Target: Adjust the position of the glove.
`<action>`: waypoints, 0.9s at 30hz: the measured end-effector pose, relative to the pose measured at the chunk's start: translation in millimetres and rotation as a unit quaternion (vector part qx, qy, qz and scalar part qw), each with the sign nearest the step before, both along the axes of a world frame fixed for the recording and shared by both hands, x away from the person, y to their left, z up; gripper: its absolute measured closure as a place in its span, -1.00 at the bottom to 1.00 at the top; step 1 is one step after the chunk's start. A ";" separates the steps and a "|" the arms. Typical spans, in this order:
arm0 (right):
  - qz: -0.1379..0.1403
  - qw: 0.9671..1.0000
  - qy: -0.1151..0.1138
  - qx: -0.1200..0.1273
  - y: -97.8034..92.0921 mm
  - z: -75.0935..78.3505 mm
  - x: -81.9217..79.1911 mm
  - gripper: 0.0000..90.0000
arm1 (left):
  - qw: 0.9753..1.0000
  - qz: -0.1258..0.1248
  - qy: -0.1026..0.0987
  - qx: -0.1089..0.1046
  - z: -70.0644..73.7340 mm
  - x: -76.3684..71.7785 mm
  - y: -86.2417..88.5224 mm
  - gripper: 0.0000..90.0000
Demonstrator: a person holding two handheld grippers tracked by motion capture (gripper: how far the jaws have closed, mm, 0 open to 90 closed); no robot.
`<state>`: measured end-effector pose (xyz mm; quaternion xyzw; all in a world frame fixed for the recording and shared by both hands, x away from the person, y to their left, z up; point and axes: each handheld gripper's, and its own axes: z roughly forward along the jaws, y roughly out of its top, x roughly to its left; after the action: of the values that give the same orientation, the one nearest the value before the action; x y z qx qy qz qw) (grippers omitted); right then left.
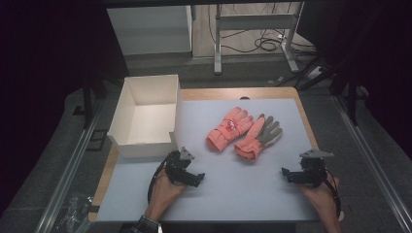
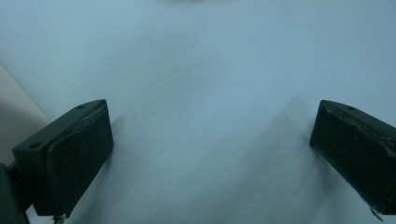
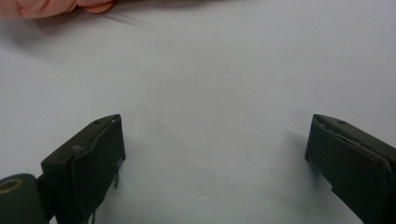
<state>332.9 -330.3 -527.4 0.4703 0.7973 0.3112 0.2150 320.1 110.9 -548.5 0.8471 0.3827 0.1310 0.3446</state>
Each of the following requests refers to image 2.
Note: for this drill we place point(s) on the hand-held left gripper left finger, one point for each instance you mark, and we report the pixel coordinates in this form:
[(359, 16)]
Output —
[(71, 161)]

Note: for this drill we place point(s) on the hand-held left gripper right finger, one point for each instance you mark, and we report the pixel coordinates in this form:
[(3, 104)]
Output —
[(358, 149)]

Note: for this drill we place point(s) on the pale blue table mat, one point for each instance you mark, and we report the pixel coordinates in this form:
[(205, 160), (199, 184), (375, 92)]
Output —
[(199, 77)]

